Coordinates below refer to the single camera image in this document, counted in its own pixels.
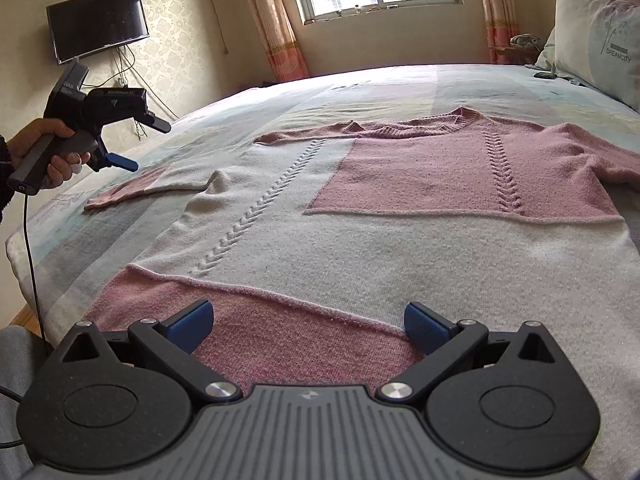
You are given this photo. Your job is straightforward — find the black television cables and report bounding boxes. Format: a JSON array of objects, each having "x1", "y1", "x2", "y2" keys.
[{"x1": 111, "y1": 42, "x2": 151, "y2": 138}]

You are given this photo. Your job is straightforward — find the pink and white knit sweater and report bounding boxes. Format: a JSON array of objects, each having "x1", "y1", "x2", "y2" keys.
[{"x1": 84, "y1": 106, "x2": 640, "y2": 471}]

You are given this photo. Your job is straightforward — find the large printed pastel pillow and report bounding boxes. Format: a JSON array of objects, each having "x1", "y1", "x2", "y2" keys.
[{"x1": 535, "y1": 0, "x2": 640, "y2": 113}]

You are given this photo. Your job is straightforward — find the orange patterned curtain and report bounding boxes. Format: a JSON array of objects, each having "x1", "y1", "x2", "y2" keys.
[
  {"x1": 472, "y1": 0, "x2": 521, "y2": 66},
  {"x1": 235, "y1": 0, "x2": 308, "y2": 83}
]

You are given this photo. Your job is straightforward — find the person's left hand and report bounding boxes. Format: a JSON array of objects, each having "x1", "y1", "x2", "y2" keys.
[{"x1": 7, "y1": 119, "x2": 96, "y2": 191}]

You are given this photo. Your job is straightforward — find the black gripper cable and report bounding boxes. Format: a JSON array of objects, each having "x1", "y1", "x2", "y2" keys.
[{"x1": 0, "y1": 192, "x2": 53, "y2": 448}]

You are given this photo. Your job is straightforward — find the small wooden bedside stand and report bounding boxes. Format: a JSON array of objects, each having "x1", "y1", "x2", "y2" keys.
[{"x1": 490, "y1": 45, "x2": 541, "y2": 66}]

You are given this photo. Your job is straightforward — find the bed with striped sheet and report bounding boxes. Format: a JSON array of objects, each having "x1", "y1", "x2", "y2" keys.
[{"x1": 5, "y1": 62, "x2": 640, "y2": 480}]

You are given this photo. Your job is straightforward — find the person's grey trouser leg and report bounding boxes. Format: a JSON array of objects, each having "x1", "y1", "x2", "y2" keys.
[{"x1": 0, "y1": 325, "x2": 56, "y2": 480}]

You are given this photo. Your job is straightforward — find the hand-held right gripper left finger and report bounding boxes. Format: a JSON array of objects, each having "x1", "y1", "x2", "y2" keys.
[{"x1": 62, "y1": 299, "x2": 241, "y2": 403}]

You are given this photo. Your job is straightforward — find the wall-mounted black television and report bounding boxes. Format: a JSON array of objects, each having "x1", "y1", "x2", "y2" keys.
[{"x1": 46, "y1": 0, "x2": 151, "y2": 65}]

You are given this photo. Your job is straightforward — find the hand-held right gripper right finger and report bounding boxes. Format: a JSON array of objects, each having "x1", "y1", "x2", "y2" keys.
[{"x1": 377, "y1": 301, "x2": 558, "y2": 403}]

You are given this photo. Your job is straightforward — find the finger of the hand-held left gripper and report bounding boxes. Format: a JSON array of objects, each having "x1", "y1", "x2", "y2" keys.
[
  {"x1": 92, "y1": 141, "x2": 140, "y2": 173},
  {"x1": 135, "y1": 109, "x2": 173, "y2": 135}
]

